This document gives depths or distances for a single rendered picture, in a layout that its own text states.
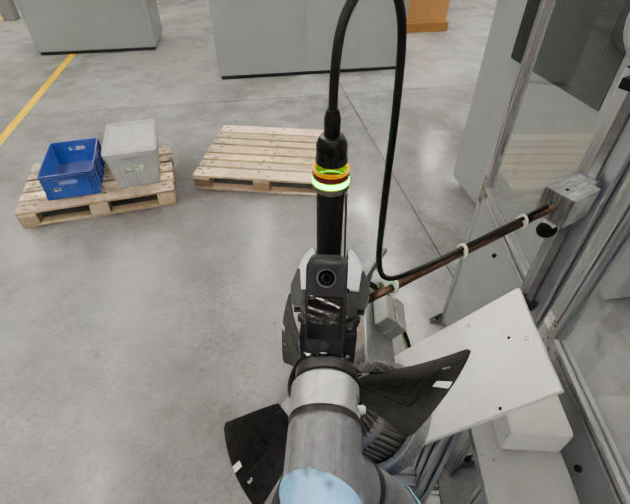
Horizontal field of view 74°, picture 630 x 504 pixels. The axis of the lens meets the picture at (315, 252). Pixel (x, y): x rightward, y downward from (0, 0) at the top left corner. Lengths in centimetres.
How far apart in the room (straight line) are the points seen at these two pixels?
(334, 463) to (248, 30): 594
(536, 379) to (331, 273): 60
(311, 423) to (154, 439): 199
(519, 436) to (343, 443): 95
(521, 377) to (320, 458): 63
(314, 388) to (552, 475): 106
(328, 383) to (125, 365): 229
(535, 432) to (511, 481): 15
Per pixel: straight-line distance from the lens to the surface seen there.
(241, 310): 274
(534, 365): 97
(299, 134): 437
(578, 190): 104
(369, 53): 651
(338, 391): 45
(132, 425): 247
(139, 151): 364
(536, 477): 141
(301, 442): 43
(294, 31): 621
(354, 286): 55
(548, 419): 137
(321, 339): 48
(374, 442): 103
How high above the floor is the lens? 206
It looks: 42 degrees down
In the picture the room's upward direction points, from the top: straight up
